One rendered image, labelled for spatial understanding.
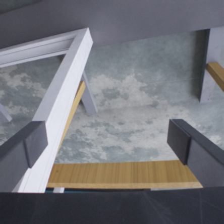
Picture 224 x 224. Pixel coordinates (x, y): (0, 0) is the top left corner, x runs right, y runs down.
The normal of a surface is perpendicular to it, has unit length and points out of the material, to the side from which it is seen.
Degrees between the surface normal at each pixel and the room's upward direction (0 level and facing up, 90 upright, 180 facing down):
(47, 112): 82
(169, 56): 0
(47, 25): 0
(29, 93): 0
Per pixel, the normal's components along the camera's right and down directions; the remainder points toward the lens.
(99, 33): -0.10, 0.65
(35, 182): 0.97, -0.10
